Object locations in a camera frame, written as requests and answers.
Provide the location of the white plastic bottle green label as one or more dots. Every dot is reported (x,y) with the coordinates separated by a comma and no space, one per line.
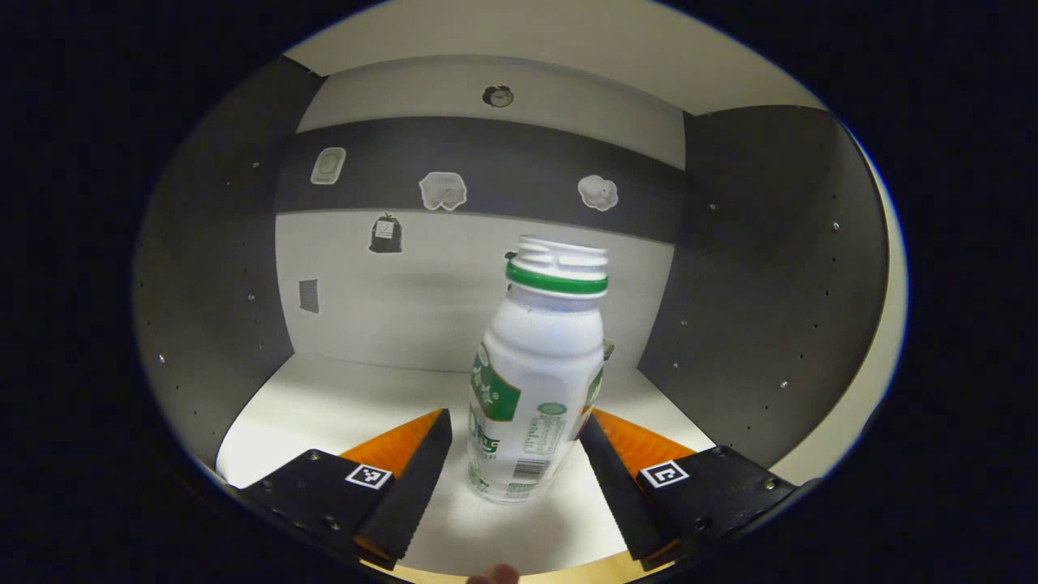
(539,365)

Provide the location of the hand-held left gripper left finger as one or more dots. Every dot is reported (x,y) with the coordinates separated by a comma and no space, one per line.
(409,487)

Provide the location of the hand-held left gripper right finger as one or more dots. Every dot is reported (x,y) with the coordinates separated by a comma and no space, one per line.
(620,495)

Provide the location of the white cabinet with grey interior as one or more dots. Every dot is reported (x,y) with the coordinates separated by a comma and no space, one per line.
(770,284)

